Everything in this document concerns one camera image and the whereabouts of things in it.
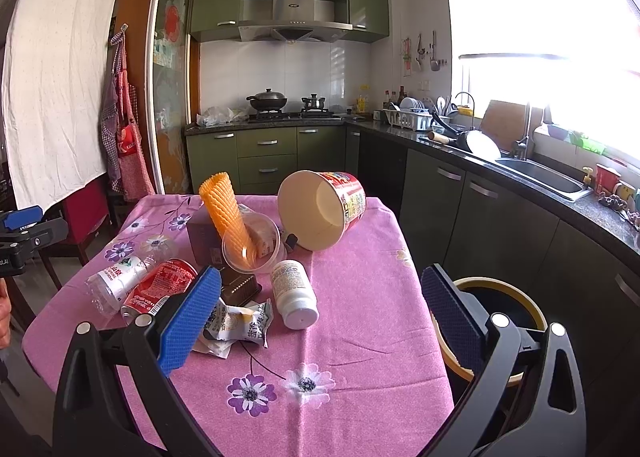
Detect white snack wrapper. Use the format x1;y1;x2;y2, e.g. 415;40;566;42
192;299;273;359

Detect red Coca-Cola can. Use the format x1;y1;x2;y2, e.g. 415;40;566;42
120;259;198;324

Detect clear plastic water bottle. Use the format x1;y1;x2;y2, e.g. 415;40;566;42
85;235;177;318

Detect purple cardboard box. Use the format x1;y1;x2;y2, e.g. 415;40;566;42
186;206;262;307

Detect clear plastic cup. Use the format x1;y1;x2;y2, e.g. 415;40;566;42
221;204;286;274

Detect white pill bottle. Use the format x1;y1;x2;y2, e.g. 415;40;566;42
270;260;319;330

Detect orange foam fruit net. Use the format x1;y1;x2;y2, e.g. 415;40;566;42
198;172;257;269

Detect large paper noodle bucket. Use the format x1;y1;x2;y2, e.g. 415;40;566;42
278;170;367;251

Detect yellow-rimmed black trash bin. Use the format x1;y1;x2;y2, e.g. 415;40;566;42
430;276;549;388

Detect steel kitchen sink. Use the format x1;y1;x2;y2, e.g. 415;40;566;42
495;158;590;201

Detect chrome kitchen faucet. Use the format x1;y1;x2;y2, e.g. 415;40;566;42
510;104;534;160

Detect person's left hand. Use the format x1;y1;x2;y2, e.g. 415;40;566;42
0;278;12;350

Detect red chair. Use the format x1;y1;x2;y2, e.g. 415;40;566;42
39;176;111;290

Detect dark lower counter cabinets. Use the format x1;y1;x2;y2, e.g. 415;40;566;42
346;123;639;456

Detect red checked apron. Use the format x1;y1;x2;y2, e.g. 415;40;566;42
99;24;155;202

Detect pink floral tablecloth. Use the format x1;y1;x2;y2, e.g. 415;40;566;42
22;195;454;456

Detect green lower drawer cabinet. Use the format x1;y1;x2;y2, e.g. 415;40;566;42
186;123;346;195

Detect black frying pan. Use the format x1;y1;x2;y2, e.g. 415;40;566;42
432;112;501;161

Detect wooden rolling pin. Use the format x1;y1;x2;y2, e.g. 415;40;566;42
426;130;456;145

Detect red mug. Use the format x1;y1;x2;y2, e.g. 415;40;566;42
596;163;620;196

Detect wooden cutting board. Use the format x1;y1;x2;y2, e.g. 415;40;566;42
480;99;544;151

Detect white dish rack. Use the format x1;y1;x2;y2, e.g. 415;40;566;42
383;96;433;132

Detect white plastic bag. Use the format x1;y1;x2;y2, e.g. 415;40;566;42
196;106;250;128

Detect glass sliding door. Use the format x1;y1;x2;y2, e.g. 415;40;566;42
144;0;191;194

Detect white hanging cloth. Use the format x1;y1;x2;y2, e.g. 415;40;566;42
1;0;115;210

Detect black wok with lid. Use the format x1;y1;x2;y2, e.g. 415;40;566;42
246;87;288;113

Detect small steel pot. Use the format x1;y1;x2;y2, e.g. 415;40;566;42
302;93;326;111

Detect steel range hood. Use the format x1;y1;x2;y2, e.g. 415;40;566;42
239;0;354;43

